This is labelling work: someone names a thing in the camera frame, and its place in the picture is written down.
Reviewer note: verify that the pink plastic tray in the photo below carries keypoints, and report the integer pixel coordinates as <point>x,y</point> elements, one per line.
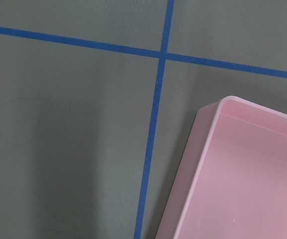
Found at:
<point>232,179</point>

